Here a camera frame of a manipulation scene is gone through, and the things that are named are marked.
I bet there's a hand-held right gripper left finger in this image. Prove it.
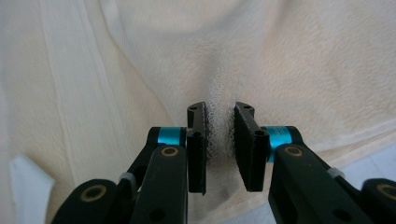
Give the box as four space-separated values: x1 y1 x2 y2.
186 101 209 196

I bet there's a cream terry towel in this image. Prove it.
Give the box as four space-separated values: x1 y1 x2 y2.
0 0 396 224

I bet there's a white foam grid mat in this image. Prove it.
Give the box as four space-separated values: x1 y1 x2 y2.
10 143 396 224

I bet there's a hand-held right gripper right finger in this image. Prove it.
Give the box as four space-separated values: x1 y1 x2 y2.
233 101 271 192

